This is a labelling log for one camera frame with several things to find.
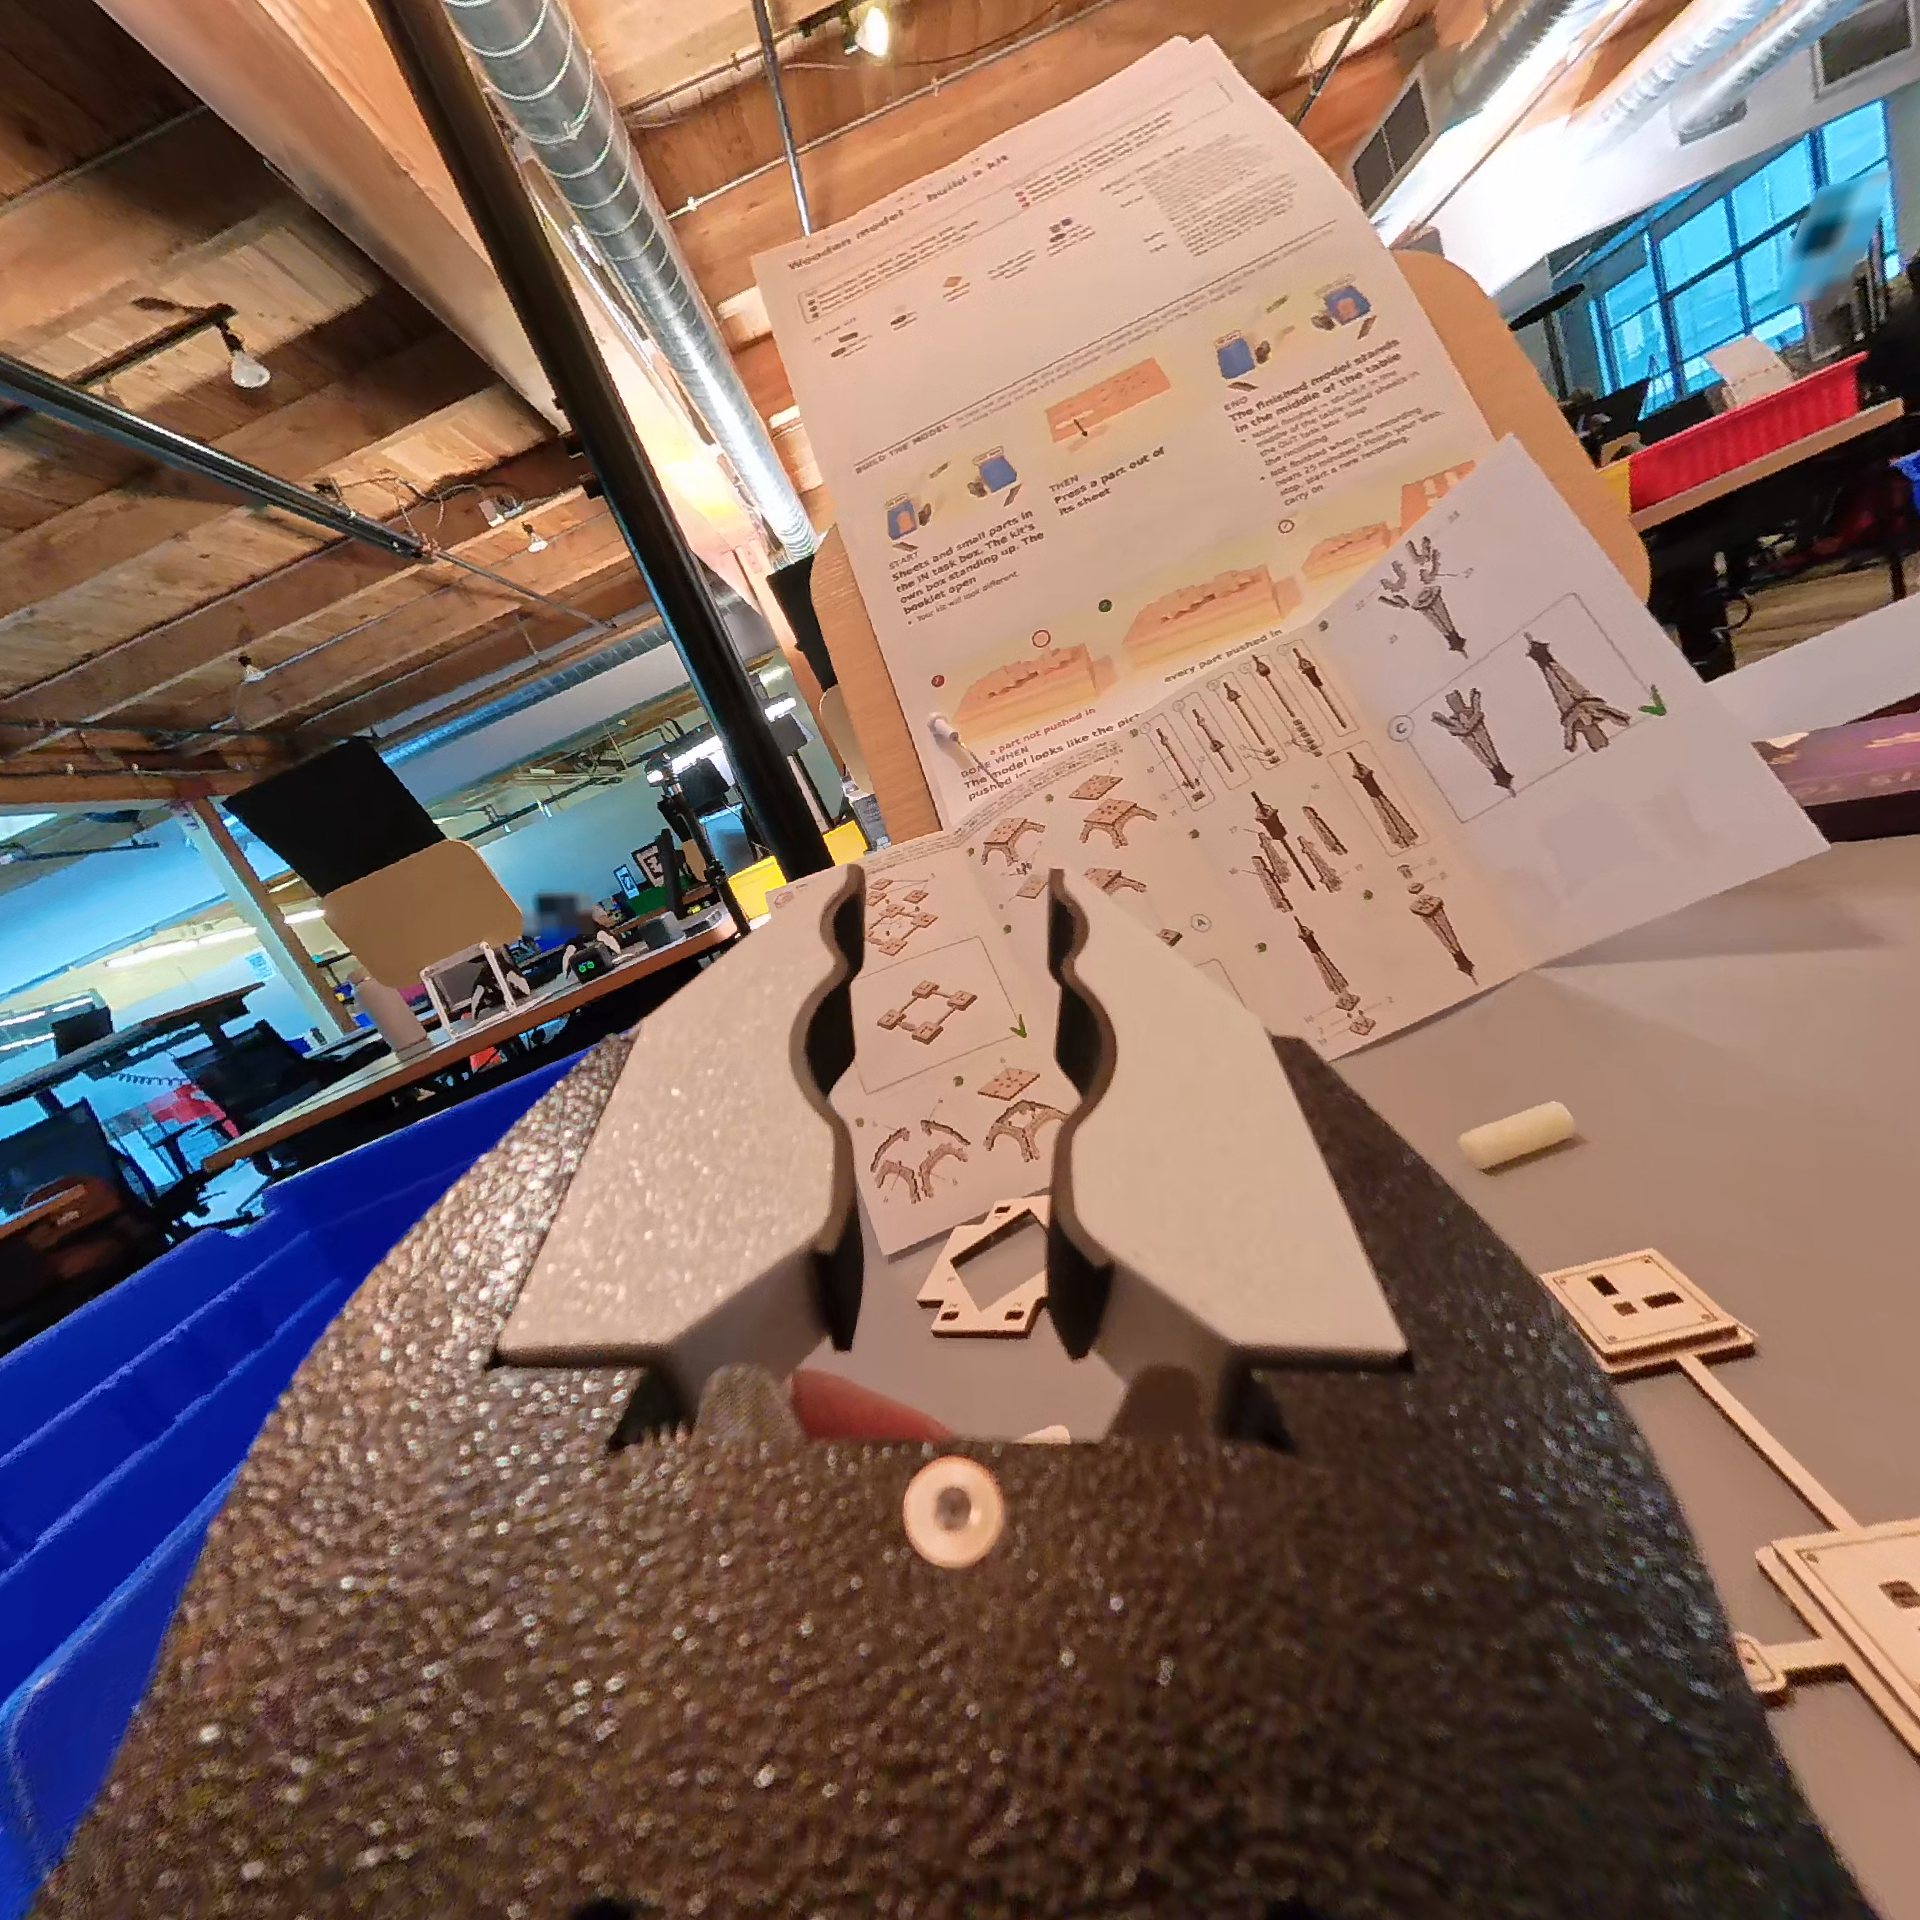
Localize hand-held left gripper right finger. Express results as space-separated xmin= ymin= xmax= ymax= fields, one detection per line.
xmin=1044 ymin=866 xmax=1414 ymax=1425

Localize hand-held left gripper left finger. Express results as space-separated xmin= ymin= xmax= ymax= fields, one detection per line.
xmin=497 ymin=864 xmax=874 ymax=1389

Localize wooden square platforms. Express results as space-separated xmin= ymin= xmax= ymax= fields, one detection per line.
xmin=1540 ymin=1247 xmax=1920 ymax=1760

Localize grey desk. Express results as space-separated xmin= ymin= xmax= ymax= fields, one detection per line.
xmin=862 ymin=832 xmax=1920 ymax=1877

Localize small white wax stick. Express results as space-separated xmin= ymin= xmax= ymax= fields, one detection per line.
xmin=1459 ymin=1099 xmax=1579 ymax=1174

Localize row of office desks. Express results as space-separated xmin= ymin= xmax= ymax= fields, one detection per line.
xmin=0 ymin=901 xmax=752 ymax=1321

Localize beige board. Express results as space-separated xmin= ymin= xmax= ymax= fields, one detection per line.
xmin=320 ymin=835 xmax=529 ymax=992

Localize folded instruction booklet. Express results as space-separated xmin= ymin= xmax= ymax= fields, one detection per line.
xmin=767 ymin=433 xmax=1836 ymax=1258

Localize black panel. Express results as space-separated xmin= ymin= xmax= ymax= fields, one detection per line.
xmin=223 ymin=738 xmax=449 ymax=902

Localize blue plastic bin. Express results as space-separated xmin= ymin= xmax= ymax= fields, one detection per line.
xmin=0 ymin=1041 xmax=602 ymax=1882

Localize purple puzzle box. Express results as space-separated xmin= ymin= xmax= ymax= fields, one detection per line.
xmin=1752 ymin=718 xmax=1920 ymax=846

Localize black metal pole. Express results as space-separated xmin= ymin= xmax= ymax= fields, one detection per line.
xmin=372 ymin=0 xmax=836 ymax=887

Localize white instruction sheet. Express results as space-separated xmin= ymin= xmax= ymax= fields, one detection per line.
xmin=751 ymin=32 xmax=1502 ymax=833

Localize red plastic bin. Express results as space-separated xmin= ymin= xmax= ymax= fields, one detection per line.
xmin=1623 ymin=351 xmax=1872 ymax=514

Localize large window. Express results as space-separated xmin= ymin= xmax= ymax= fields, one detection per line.
xmin=1591 ymin=96 xmax=1899 ymax=395

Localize small wooden frame piece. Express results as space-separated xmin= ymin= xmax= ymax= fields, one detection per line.
xmin=913 ymin=1195 xmax=1062 ymax=1339

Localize black ceiling rail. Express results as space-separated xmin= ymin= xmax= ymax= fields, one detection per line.
xmin=0 ymin=351 xmax=441 ymax=567

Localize silver ventilation duct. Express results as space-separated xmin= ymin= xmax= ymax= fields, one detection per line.
xmin=1576 ymin=0 xmax=1824 ymax=144
xmin=439 ymin=0 xmax=825 ymax=565

